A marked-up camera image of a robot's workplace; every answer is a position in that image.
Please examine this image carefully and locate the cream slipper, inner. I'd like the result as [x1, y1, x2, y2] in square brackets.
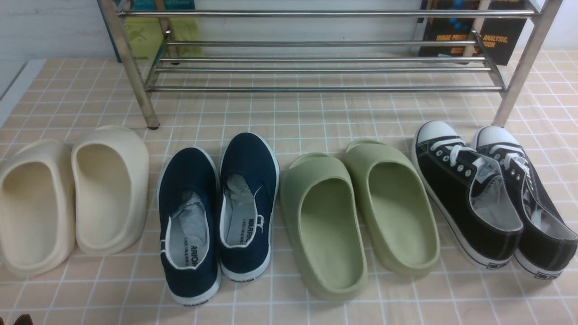
[71, 125, 150, 256]

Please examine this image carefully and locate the black canvas sneaker, left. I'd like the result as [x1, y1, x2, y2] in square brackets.
[411, 120, 523, 269]

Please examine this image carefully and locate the cream slipper, outer left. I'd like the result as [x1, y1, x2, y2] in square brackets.
[0, 139, 76, 278]

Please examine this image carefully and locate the cream slipper,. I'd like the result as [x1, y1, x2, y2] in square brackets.
[71, 125, 150, 256]
[0, 139, 76, 278]

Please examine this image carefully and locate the black image processing book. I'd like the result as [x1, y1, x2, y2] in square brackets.
[413, 0, 526, 66]

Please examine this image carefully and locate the green and teal book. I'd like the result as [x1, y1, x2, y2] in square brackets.
[123, 0, 202, 61]

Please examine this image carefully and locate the black canvas sneaker,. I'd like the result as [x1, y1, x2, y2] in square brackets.
[471, 125, 578, 280]
[411, 120, 523, 269]

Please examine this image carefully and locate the navy canvas shoe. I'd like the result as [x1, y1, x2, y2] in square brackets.
[157, 147, 221, 306]
[219, 132, 280, 283]

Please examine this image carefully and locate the black canvas sneaker, right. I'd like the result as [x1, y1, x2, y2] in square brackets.
[471, 125, 578, 280]

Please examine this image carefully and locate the steel shoe rack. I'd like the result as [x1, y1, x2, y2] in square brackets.
[98, 0, 562, 130]

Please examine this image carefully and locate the green slipper,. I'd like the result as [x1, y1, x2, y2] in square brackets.
[341, 139, 440, 276]
[280, 153, 368, 301]

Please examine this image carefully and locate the green slipper, right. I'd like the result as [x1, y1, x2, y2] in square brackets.
[341, 139, 440, 276]

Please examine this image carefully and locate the green slipper, left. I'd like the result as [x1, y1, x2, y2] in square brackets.
[280, 153, 368, 301]

